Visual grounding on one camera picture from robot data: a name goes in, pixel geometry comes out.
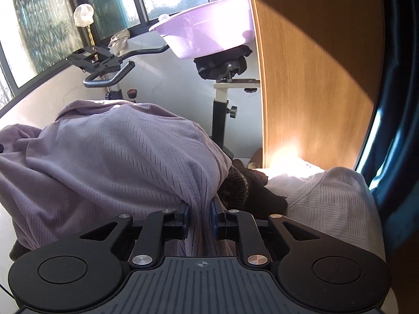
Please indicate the blue curtain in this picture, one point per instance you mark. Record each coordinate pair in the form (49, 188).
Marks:
(389, 161)

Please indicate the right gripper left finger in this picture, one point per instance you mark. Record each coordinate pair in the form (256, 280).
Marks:
(152, 234)

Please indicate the black knit hat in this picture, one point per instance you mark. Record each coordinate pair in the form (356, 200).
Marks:
(245, 190)

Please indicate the white globe lamp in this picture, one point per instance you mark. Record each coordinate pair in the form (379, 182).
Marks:
(83, 17)

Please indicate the purple plastic basin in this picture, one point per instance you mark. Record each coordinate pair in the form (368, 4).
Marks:
(207, 29)

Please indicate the black exercise bike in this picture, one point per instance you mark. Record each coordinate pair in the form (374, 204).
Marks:
(219, 91)

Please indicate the lavender ribbed pajama garment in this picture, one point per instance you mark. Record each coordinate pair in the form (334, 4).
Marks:
(100, 159)

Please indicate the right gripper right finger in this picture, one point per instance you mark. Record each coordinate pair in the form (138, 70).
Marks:
(241, 228)

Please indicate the white textured blanket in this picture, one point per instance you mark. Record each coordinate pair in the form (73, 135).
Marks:
(334, 201)

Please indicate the wooden wardrobe panel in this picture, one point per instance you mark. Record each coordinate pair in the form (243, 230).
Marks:
(320, 68)

